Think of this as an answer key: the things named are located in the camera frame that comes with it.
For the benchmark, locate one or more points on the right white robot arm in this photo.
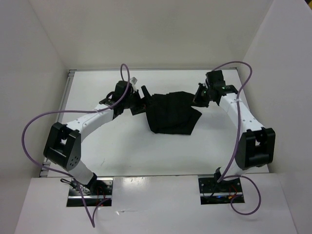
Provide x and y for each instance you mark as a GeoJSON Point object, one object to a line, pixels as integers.
{"type": "Point", "coordinates": [254, 144]}

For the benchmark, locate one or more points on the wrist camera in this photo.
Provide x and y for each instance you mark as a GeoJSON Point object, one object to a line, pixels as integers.
{"type": "Point", "coordinates": [121, 87]}
{"type": "Point", "coordinates": [215, 79]}

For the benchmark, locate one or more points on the black pleated skirt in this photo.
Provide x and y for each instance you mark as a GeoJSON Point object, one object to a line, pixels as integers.
{"type": "Point", "coordinates": [172, 113]}

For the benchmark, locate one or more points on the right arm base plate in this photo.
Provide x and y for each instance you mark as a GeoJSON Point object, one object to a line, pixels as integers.
{"type": "Point", "coordinates": [212, 192]}

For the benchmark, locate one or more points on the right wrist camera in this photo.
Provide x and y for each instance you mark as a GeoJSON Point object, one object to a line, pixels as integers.
{"type": "Point", "coordinates": [215, 79]}

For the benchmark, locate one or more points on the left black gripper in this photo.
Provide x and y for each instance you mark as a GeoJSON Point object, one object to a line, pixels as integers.
{"type": "Point", "coordinates": [141, 106]}

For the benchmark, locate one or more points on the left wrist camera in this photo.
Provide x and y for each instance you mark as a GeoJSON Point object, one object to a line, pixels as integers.
{"type": "Point", "coordinates": [121, 87]}

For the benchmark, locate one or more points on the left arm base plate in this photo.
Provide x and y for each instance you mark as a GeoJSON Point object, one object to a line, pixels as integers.
{"type": "Point", "coordinates": [101, 195]}

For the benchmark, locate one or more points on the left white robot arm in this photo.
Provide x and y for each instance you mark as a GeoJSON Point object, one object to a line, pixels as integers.
{"type": "Point", "coordinates": [63, 146]}

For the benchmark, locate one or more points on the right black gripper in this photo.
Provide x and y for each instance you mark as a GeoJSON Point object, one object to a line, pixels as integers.
{"type": "Point", "coordinates": [197, 101]}

